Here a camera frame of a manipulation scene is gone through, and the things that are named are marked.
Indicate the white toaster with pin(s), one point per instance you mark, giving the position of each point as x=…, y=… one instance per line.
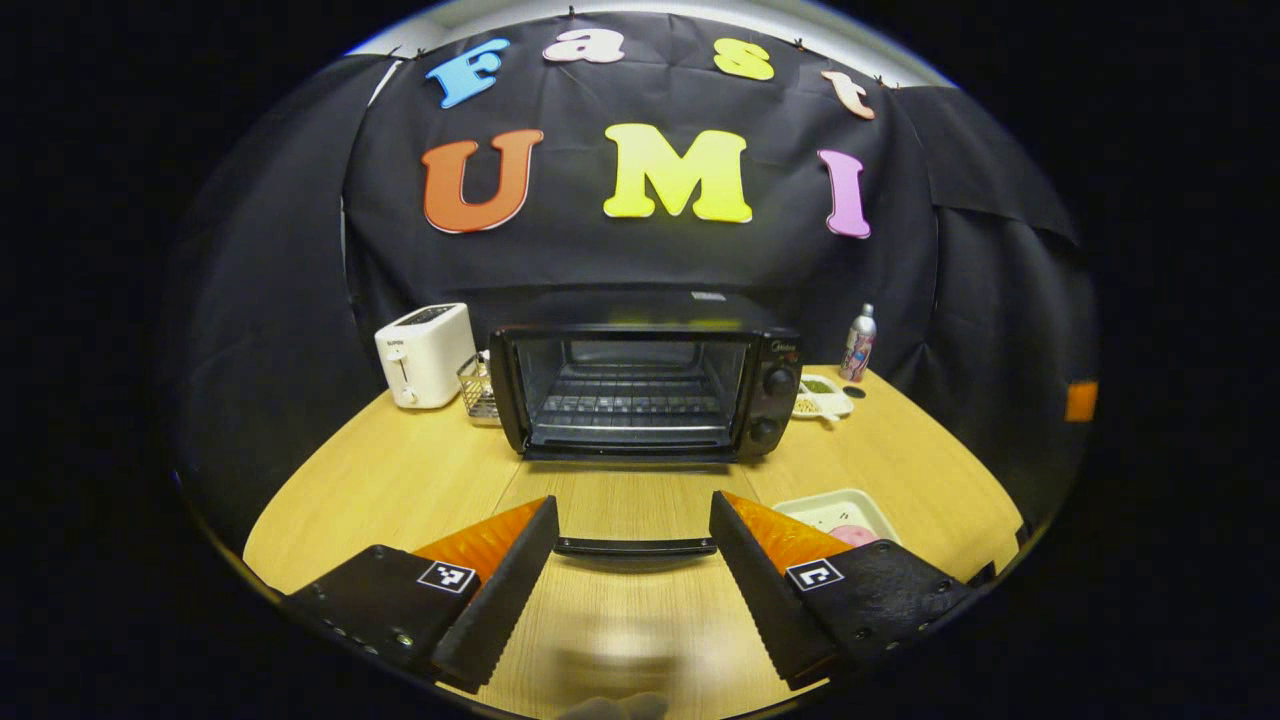
x=425, y=355

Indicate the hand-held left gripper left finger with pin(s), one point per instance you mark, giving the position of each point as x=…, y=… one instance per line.
x=505, y=600

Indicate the cream food plate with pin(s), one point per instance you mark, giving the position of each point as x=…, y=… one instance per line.
x=825, y=510

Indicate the white divided bean tray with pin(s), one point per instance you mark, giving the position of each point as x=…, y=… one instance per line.
x=822, y=398

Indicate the black backdrop cloth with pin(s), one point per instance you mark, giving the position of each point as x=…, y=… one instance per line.
x=620, y=260

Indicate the silver spray bottle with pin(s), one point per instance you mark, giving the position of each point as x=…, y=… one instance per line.
x=858, y=345

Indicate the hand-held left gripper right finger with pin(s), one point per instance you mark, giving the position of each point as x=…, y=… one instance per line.
x=765, y=600

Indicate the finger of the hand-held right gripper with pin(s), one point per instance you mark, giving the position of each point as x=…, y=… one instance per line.
x=1081, y=400

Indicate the pink food slice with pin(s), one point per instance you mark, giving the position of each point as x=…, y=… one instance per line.
x=852, y=535

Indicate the black electric oven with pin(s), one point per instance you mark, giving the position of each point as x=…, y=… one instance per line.
x=775, y=400

